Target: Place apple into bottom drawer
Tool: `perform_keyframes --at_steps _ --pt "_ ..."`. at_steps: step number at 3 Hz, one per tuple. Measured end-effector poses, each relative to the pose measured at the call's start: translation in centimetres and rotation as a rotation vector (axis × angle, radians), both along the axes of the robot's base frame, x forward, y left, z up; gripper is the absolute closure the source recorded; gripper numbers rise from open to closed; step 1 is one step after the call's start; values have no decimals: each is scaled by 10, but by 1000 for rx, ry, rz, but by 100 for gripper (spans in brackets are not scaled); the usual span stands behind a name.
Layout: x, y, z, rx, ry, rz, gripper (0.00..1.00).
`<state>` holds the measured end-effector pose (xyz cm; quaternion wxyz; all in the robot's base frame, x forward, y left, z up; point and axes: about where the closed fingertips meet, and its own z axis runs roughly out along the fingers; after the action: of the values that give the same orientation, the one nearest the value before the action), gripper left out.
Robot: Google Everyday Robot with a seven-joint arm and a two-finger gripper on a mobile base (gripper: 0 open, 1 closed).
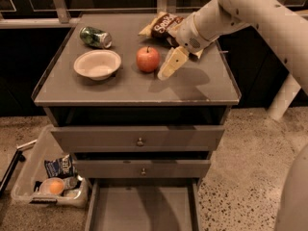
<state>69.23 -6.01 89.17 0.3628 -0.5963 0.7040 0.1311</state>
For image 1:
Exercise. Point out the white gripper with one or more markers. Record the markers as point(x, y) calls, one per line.
point(188, 36)

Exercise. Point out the red apple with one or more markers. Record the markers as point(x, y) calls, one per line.
point(147, 59)

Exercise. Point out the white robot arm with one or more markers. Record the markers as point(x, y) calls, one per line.
point(286, 34)

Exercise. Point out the grey drawer cabinet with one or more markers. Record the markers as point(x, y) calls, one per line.
point(205, 82)

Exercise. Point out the grey top drawer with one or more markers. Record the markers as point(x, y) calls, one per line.
point(82, 139)

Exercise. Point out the grey drawer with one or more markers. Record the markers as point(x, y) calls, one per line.
point(144, 205)
point(82, 139)
point(185, 164)

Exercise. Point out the grey middle drawer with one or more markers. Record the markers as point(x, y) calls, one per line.
point(185, 164)

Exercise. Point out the grey bottom drawer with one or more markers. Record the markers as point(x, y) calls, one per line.
point(144, 205)

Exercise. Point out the brown yellow chip bag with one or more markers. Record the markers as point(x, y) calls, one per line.
point(157, 28)

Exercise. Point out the white paper bowl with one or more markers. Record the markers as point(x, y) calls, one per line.
point(97, 64)

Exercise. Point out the green soda can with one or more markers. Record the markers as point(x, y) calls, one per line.
point(95, 37)

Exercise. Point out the blue snack bag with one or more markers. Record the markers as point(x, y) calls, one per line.
point(61, 167)

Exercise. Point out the clear plastic bin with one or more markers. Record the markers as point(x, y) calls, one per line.
point(33, 173)

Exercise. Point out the orange fruit cup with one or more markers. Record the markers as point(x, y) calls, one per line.
point(52, 186)

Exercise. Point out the black bin lid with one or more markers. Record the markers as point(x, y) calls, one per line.
point(17, 157)

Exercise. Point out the metal railing frame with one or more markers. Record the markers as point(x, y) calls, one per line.
point(65, 13)

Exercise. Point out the white diagonal post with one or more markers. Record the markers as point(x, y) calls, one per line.
point(284, 98)

